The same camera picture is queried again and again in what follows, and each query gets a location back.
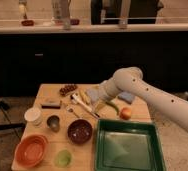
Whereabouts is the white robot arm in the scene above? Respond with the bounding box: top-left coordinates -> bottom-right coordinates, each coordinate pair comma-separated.
92,67 -> 188,132

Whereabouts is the orange bowl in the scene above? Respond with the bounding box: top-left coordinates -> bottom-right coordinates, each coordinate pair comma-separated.
15,135 -> 48,168

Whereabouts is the gray cloth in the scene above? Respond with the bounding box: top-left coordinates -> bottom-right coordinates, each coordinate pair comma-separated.
86,88 -> 99,103

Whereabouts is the yellow corn cob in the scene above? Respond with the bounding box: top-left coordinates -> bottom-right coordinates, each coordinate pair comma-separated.
79,90 -> 91,105

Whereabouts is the blue sponge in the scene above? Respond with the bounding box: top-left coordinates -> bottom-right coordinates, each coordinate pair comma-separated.
118,92 -> 135,104

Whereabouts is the wooden spoon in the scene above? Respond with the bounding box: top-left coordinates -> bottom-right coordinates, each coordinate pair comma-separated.
66,106 -> 80,119

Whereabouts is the green plastic tray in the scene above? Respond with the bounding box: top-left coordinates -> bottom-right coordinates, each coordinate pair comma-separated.
94,120 -> 166,171

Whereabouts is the metal cup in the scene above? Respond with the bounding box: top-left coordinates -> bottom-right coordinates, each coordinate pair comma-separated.
47,115 -> 60,132

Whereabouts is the white cup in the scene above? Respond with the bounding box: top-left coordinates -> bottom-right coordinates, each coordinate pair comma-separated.
24,107 -> 42,126

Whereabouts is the red dish on counter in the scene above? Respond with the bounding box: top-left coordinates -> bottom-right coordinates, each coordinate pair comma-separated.
21,20 -> 34,26

